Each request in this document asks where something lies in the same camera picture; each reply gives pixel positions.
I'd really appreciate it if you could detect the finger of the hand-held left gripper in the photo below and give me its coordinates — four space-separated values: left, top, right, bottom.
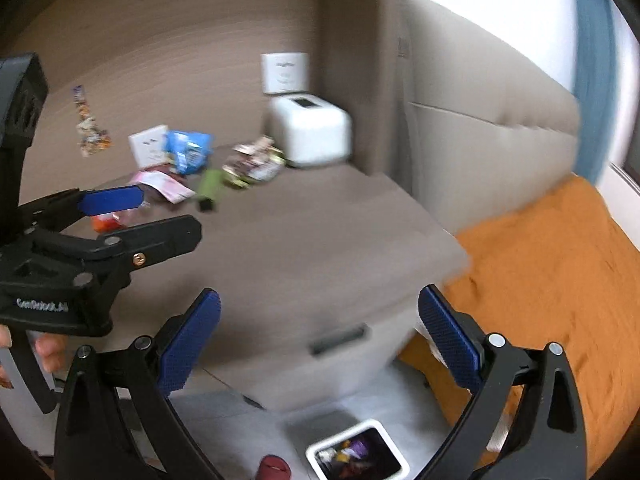
19 185 146 228
27 214 203 273

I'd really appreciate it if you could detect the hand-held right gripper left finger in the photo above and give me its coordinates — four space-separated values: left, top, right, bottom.
52 287 223 480

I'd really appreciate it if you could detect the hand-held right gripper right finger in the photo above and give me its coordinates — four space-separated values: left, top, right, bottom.
417 284 588 480

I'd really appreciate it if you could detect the orange snack wrapper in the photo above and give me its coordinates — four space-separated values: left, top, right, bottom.
91 210 129 233

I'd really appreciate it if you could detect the white trash bin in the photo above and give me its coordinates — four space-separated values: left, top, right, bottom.
305 419 411 480

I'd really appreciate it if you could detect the person's left hand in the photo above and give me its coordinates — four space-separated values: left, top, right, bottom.
0 325 69 390

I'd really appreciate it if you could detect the pink paper wrapper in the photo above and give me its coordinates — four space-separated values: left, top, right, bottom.
129 169 197 205

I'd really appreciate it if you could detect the green tube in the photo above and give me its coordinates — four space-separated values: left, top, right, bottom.
196 169 226 212

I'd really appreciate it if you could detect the blue snack packet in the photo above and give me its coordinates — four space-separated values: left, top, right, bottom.
165 131 213 176

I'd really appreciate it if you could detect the orange blanket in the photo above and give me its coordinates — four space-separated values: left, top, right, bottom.
397 174 640 477

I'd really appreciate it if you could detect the dark brown snack wrapper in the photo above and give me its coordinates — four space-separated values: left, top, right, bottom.
221 152 287 190

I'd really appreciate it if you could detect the beige crumpled wrapper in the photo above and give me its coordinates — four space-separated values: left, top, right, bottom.
234 135 282 162

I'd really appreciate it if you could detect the grey bedside cabinet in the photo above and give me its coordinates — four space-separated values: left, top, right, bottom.
0 147 473 416

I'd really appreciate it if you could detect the dark red round object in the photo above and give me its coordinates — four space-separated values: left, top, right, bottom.
256 455 292 480

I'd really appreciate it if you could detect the beige padded headboard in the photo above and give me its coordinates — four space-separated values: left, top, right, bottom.
400 0 583 233

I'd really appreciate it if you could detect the white box-shaped appliance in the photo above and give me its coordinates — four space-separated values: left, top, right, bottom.
265 94 353 169

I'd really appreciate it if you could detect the blue curtain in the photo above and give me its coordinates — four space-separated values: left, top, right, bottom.
570 0 620 187

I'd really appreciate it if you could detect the white wall switch plate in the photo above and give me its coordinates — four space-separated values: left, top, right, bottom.
128 125 171 170

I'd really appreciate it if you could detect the colourful wall sticker strip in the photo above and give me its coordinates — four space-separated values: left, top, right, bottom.
72 85 114 159

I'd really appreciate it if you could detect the dark drawer handle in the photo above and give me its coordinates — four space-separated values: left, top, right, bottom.
310 324 372 356

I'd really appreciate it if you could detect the white wall socket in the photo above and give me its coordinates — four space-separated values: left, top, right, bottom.
261 52 311 95

